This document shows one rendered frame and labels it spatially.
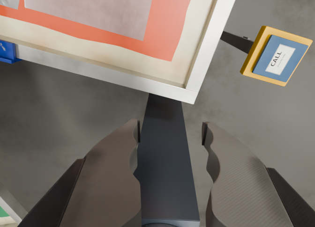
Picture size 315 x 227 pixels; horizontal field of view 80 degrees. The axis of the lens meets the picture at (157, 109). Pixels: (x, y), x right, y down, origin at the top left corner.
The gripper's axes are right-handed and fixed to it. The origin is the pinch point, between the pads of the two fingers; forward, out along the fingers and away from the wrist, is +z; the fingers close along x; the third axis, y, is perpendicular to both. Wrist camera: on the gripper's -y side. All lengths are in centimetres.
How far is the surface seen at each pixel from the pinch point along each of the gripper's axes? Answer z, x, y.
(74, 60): 37.3, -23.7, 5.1
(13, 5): 41, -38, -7
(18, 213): 38, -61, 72
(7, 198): 39, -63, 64
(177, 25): 40.7, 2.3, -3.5
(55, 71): 136, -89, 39
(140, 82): 37.3, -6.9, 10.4
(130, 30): 40.7, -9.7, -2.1
